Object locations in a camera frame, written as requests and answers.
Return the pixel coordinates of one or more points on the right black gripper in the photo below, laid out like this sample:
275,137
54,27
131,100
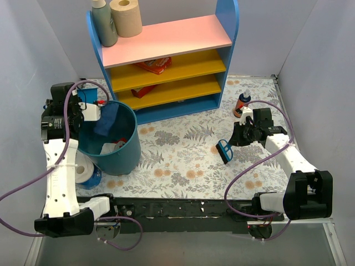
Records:
239,136

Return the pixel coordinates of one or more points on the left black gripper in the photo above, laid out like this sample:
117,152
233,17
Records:
76,110

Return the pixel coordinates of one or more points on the blue plastic dustpan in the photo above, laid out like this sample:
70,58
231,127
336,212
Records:
88,95

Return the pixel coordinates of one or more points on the blue hand brush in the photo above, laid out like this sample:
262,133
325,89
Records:
224,150

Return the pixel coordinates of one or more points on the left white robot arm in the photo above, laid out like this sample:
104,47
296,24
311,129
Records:
61,120

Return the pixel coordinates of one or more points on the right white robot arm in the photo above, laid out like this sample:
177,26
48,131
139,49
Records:
309,191

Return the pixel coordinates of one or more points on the dark blue paper scrap middle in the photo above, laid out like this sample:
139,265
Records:
107,120

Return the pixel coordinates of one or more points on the orange spray bottle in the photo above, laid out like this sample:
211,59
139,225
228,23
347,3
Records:
243,100

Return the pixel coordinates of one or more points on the white paper scrap left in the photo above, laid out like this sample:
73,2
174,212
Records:
108,148

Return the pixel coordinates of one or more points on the red paper scrap left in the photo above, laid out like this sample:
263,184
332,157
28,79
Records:
120,143

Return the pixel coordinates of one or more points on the teal plastic bucket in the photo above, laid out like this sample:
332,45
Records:
123,160

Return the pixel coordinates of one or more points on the white blue tape roll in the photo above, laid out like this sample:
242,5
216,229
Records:
87,175

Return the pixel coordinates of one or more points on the red box lower shelf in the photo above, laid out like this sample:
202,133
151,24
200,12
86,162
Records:
142,91

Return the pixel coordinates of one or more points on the red box shelf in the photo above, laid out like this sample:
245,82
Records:
156,66
142,91

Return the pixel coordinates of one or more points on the floral table cloth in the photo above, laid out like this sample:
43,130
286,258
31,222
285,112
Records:
179,158

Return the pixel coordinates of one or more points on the grey green bottle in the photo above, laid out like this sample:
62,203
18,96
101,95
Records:
104,23

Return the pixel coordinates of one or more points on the red box upper shelf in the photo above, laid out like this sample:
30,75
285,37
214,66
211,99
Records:
156,66

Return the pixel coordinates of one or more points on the blue pink yellow shelf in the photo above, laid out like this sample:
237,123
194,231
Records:
201,49

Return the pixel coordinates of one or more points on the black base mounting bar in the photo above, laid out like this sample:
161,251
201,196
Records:
157,215

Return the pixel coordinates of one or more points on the brown paper roll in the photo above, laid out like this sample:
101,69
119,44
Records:
127,17

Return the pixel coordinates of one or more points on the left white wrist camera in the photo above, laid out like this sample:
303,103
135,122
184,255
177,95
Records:
90,112

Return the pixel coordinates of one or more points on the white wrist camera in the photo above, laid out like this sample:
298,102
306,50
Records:
90,112
246,112

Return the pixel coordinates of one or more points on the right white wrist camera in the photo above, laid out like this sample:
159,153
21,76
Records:
246,112

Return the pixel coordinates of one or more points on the aluminium frame rail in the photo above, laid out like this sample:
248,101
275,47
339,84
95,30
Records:
313,243

